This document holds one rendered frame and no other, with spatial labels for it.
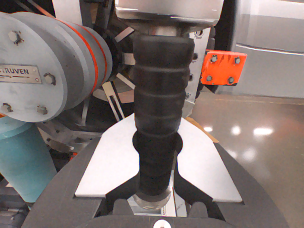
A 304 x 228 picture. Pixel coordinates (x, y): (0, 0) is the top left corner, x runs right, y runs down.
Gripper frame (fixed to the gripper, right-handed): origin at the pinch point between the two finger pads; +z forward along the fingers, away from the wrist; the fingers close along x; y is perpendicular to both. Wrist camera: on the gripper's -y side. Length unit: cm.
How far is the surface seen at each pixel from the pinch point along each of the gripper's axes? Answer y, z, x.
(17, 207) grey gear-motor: 46, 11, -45
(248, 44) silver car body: -7.7, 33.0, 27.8
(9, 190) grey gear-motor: 40, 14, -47
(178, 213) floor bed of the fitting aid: 75, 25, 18
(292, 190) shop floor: 83, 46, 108
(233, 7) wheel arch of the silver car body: -16.4, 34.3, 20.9
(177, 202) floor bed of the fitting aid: 75, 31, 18
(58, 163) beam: 70, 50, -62
